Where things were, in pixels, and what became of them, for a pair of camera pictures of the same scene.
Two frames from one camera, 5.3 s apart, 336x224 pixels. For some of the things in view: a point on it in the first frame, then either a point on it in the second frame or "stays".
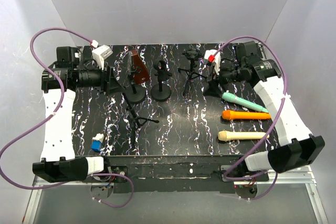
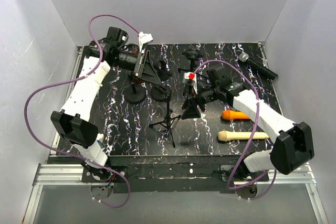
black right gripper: x=211 y=89 → x=191 y=111
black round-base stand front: x=135 y=94 stays
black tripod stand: x=138 y=121 → x=167 y=120
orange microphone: x=233 y=115 stays
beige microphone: x=223 y=135 stays
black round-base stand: x=161 y=92 stays
